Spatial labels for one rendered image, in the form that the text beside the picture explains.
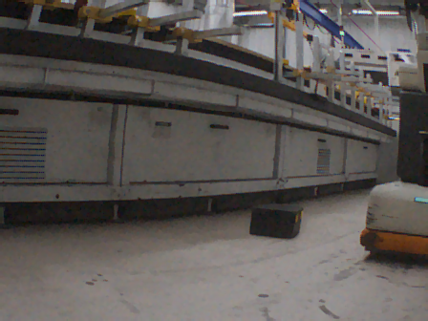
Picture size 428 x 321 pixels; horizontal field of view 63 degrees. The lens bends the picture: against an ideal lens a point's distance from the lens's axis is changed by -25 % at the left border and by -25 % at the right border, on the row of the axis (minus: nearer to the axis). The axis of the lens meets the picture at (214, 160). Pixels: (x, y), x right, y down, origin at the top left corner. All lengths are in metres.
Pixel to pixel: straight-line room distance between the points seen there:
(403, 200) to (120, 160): 1.16
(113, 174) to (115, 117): 0.23
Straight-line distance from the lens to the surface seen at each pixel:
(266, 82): 2.16
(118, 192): 1.83
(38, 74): 1.35
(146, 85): 1.64
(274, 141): 2.76
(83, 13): 1.43
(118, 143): 1.81
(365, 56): 5.77
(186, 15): 1.47
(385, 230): 1.47
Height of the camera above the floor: 0.39
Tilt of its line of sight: 3 degrees down
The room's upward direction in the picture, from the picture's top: 5 degrees clockwise
